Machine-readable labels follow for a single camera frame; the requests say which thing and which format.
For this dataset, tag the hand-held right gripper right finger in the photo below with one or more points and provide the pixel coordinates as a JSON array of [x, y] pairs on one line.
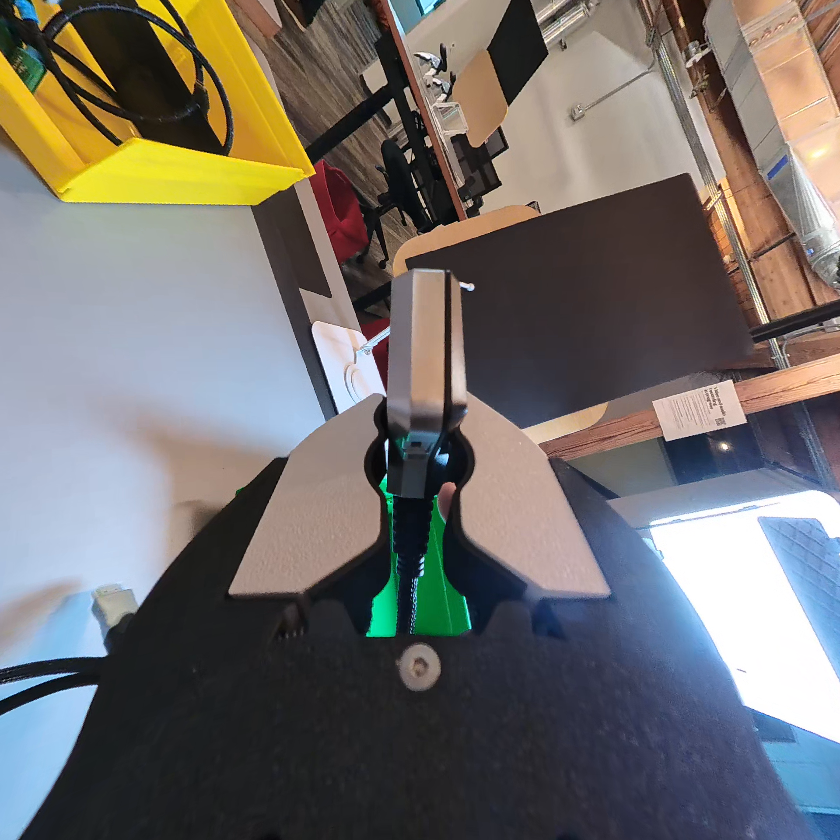
[[525, 519]]

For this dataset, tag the green plastic bin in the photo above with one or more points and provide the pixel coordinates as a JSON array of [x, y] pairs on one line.
[[446, 607]]

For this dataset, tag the black office chair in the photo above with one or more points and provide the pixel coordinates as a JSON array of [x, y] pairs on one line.
[[420, 171]]

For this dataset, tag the black panel with wooden rim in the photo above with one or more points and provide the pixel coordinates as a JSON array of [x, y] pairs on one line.
[[519, 46], [591, 302]]

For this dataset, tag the red chair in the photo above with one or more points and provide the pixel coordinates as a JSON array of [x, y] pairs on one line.
[[341, 210]]

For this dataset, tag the white paper label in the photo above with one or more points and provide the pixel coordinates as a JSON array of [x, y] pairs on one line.
[[698, 411]]

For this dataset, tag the black HDMI switch box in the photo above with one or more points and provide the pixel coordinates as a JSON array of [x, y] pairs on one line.
[[427, 341]]

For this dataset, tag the wooden beam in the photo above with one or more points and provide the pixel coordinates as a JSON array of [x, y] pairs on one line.
[[788, 387]]

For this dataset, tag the bright softbox light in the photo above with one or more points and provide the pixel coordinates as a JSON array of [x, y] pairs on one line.
[[735, 617]]

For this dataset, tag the silver air duct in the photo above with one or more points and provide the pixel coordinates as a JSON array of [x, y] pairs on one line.
[[775, 105]]

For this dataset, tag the black bin divider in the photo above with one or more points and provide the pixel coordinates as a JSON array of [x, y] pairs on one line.
[[131, 72]]

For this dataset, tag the yellow plastic bin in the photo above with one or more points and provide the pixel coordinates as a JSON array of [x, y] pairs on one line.
[[171, 177]]

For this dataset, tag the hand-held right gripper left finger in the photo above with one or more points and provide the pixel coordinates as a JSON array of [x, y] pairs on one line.
[[315, 519]]

